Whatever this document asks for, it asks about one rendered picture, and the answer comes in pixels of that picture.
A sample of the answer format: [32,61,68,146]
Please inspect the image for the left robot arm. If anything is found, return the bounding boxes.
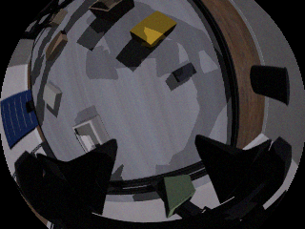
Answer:
[35,0,56,18]

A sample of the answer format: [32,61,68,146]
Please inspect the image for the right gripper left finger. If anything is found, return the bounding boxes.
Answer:
[37,138,118,215]

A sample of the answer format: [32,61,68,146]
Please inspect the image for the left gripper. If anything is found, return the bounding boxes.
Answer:
[28,0,60,37]

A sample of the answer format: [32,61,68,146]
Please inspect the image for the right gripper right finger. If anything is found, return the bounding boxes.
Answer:
[194,135,272,203]

